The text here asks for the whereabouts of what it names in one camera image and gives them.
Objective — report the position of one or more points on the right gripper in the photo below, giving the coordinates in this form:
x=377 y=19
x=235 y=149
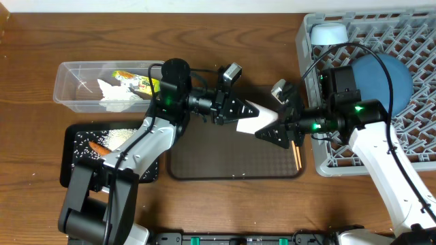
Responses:
x=291 y=122

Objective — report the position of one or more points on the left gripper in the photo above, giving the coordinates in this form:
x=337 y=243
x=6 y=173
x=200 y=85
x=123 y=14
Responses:
x=220 y=112

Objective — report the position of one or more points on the white cup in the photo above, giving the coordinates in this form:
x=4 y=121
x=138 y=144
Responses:
x=251 y=125

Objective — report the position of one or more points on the yellow-green snack wrapper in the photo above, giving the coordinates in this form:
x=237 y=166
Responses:
x=138 y=83

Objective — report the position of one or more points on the dark blue plate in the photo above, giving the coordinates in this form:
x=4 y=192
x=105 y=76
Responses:
x=372 y=82

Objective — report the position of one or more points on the light blue bowl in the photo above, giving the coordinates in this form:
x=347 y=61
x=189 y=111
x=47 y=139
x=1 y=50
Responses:
x=329 y=34

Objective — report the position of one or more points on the white napkin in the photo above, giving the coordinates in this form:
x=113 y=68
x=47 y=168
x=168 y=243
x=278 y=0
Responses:
x=116 y=98

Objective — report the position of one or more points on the white rice pile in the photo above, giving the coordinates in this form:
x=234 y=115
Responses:
x=110 y=139

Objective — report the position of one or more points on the orange carrot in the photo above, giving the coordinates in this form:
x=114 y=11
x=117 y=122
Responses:
x=100 y=150

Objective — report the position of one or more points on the wooden chopstick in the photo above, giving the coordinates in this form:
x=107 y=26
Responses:
x=298 y=156
x=293 y=149

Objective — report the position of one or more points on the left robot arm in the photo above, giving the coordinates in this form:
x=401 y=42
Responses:
x=100 y=203

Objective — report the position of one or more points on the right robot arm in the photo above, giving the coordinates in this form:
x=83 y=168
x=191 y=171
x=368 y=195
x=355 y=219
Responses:
x=365 y=126

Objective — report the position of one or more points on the grey dishwasher rack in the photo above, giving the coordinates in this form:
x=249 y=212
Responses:
x=407 y=35

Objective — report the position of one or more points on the brown serving tray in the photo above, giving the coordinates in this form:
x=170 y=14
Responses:
x=213 y=152

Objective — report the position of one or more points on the clear plastic bin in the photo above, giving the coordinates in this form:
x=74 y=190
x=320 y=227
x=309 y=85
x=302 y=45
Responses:
x=77 y=88

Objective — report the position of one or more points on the black plastic tray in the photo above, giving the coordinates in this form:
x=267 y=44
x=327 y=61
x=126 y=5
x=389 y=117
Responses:
x=66 y=170

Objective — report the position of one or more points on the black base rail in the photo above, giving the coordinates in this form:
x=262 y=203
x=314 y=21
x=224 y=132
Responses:
x=214 y=239

